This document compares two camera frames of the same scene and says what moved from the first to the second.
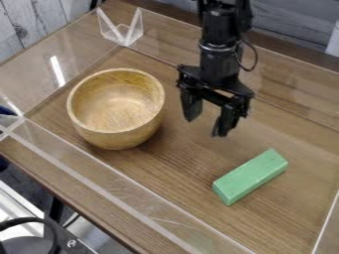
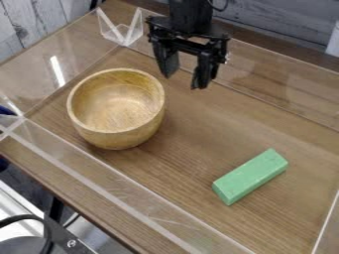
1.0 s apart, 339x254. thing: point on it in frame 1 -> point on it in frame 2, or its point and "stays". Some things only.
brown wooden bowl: x=115 y=107 stays
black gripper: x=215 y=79 -> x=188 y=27
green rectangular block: x=236 y=183 stays
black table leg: x=57 y=209 stays
